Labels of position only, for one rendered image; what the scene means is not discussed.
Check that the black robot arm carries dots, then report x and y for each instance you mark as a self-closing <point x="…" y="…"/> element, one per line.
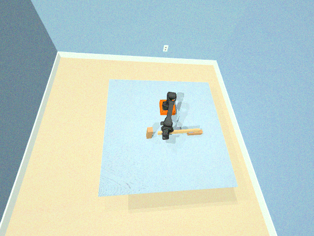
<point x="168" y="105"/>

